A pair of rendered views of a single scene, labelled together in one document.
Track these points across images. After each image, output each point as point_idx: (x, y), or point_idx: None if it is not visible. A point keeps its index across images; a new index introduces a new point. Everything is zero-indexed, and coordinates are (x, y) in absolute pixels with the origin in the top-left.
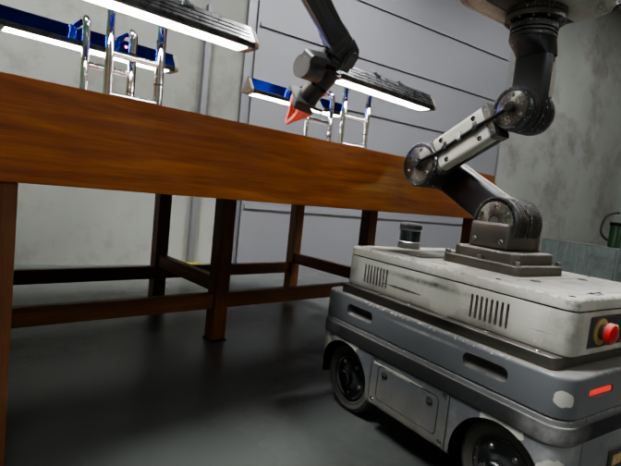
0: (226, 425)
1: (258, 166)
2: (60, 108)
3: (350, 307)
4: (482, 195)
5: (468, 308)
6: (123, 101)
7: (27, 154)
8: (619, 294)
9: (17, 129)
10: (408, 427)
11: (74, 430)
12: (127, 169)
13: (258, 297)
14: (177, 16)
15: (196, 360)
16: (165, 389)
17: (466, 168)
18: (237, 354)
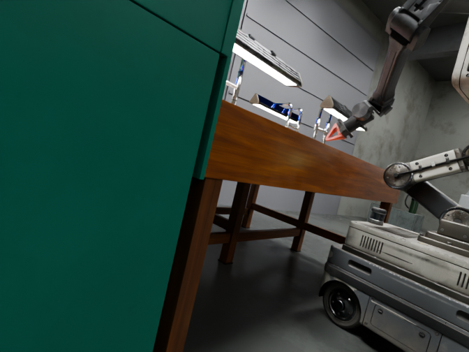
0: (277, 335)
1: (322, 170)
2: (253, 130)
3: (350, 261)
4: (442, 202)
5: (456, 280)
6: (280, 126)
7: (233, 161)
8: None
9: (232, 144)
10: (400, 348)
11: (188, 336)
12: (272, 172)
13: (252, 236)
14: (270, 61)
15: (225, 279)
16: (222, 303)
17: (428, 182)
18: (246, 275)
